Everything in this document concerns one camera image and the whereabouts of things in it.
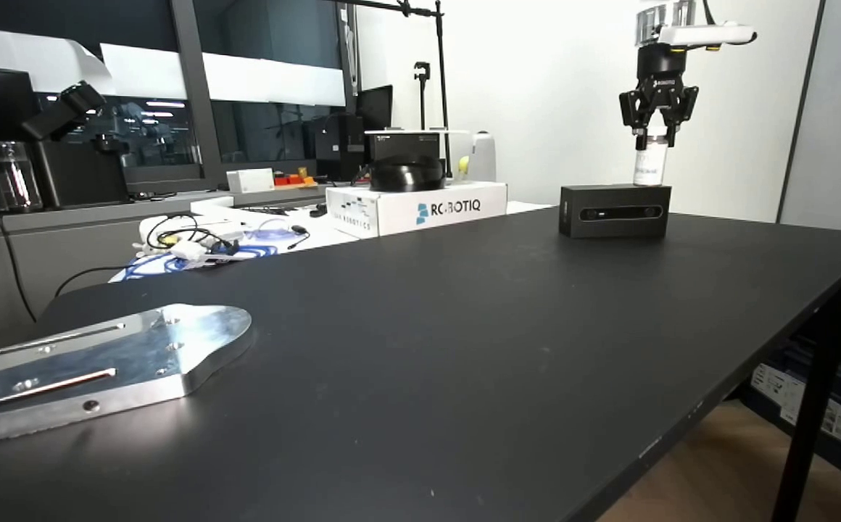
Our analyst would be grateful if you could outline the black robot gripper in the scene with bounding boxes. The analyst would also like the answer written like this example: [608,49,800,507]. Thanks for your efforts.
[617,45,698,134]

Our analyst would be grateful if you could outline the small white bottle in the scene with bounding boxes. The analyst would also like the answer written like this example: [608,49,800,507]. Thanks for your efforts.
[633,127,671,185]

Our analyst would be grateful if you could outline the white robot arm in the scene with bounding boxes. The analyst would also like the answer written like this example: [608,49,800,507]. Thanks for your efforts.
[617,0,719,145]

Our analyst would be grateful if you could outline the black rectangular box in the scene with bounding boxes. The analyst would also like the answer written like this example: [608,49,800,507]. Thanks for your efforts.
[559,185,671,242]

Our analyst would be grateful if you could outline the black device on box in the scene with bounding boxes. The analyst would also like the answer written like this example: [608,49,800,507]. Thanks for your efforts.
[365,134,445,191]

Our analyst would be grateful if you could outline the white Robotiq cardboard box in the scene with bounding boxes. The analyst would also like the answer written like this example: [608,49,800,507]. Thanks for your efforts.
[326,184,507,237]

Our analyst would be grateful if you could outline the small white box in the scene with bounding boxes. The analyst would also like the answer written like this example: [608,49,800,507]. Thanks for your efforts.
[226,168,275,194]

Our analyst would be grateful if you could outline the black table leg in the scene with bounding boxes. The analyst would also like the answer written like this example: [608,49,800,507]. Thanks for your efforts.
[772,294,841,522]

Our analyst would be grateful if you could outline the black computer monitor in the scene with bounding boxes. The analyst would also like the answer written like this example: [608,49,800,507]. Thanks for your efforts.
[105,100,204,194]

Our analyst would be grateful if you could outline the metal mounting plate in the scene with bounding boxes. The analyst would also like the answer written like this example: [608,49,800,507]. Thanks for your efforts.
[0,306,253,440]

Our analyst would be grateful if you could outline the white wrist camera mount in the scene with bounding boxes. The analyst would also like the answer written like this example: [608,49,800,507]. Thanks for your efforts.
[658,24,756,49]

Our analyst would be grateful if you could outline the black vertical post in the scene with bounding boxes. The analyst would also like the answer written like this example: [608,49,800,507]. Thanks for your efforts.
[168,0,226,190]

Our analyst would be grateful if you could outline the tangled white cables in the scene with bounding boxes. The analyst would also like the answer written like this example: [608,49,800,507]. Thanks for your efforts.
[134,208,314,274]

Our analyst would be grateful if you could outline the black camera on stand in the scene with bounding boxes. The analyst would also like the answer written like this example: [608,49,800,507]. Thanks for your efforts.
[24,81,105,142]

